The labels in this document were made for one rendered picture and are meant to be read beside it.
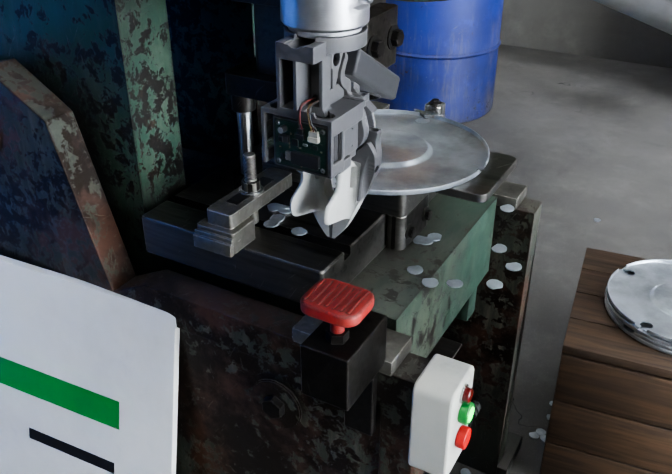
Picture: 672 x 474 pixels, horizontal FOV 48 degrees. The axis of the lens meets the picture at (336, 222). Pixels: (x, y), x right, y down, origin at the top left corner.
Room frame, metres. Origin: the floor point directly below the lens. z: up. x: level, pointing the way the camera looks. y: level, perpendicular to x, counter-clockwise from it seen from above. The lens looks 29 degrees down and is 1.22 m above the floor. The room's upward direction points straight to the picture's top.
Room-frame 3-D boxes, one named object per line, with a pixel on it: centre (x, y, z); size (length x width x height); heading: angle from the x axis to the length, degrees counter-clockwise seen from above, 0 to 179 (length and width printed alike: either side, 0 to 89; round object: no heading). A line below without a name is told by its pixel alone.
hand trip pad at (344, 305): (0.66, 0.00, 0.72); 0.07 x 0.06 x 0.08; 61
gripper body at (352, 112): (0.63, 0.01, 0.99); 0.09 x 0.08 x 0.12; 151
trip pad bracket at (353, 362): (0.67, -0.01, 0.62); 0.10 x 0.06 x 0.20; 151
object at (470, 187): (0.97, -0.12, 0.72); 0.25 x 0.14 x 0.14; 61
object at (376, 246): (1.06, 0.04, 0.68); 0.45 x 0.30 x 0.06; 151
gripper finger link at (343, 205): (0.63, 0.00, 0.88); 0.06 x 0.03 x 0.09; 151
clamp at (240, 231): (0.91, 0.12, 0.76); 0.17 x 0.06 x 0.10; 151
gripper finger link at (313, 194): (0.64, 0.03, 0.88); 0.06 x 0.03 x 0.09; 151
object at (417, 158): (0.99, -0.07, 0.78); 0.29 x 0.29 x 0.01
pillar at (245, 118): (1.02, 0.13, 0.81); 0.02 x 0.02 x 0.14
